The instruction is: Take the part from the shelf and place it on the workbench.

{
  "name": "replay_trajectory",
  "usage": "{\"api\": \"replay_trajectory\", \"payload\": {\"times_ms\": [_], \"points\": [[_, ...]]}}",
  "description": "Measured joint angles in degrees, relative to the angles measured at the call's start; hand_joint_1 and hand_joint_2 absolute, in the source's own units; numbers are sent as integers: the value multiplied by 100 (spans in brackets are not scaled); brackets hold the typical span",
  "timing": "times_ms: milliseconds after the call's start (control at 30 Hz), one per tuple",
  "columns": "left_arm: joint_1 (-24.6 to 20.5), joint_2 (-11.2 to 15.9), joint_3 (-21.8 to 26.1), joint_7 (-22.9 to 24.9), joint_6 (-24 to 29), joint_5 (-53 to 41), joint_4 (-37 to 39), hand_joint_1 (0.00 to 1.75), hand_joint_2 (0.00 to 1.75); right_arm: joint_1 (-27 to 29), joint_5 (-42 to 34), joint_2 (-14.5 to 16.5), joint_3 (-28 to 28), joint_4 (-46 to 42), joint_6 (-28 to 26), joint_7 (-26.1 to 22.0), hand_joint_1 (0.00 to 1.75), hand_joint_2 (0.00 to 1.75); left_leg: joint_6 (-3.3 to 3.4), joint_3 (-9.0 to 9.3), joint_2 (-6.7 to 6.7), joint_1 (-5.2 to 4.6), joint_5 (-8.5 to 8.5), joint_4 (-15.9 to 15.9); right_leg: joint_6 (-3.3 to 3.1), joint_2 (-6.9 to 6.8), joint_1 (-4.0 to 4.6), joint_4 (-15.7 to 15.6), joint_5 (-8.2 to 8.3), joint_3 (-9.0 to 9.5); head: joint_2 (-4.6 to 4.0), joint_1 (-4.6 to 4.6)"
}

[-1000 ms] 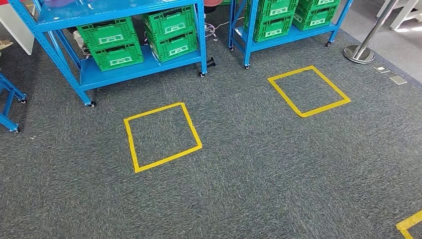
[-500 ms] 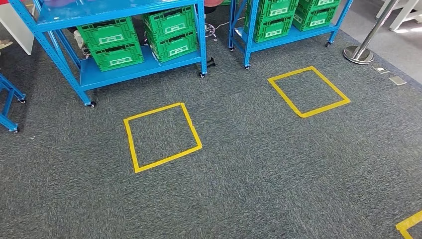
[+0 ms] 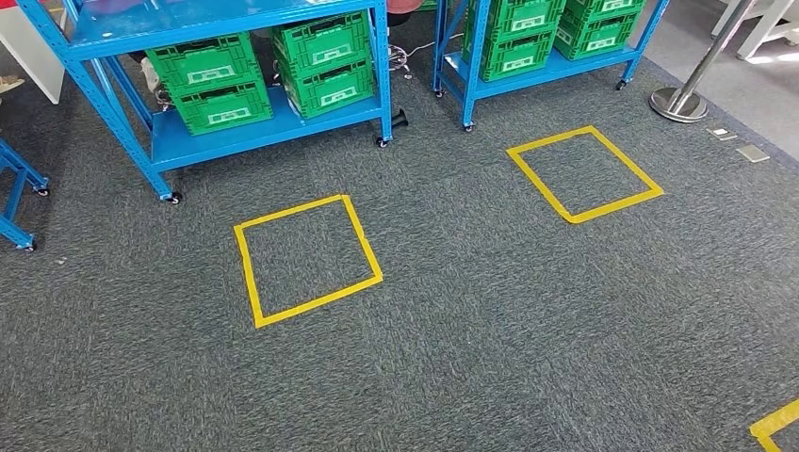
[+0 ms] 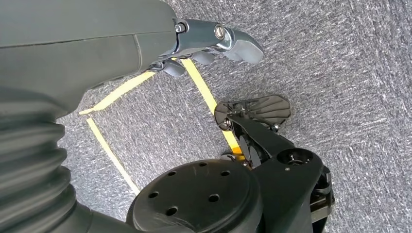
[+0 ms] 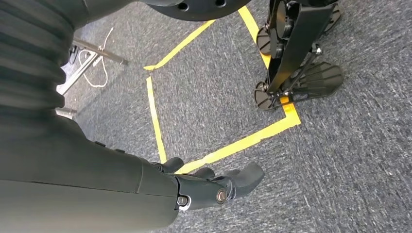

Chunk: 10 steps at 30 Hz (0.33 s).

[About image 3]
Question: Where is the blue metal shelf rack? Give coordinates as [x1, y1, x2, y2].
[15, 0, 395, 206]
[0, 137, 51, 252]
[432, 0, 672, 134]

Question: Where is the yellow floor tape square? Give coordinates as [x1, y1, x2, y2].
[748, 398, 799, 452]
[506, 125, 665, 225]

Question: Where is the stool with chrome base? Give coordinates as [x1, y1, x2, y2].
[385, 10, 415, 81]

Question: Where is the white crumpled bag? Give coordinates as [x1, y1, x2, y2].
[139, 56, 172, 107]

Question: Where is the white table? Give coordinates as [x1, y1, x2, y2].
[0, 6, 67, 105]

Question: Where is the white cable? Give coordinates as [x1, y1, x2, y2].
[405, 34, 466, 58]

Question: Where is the chrome stanchion post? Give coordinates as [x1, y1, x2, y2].
[648, 0, 758, 124]

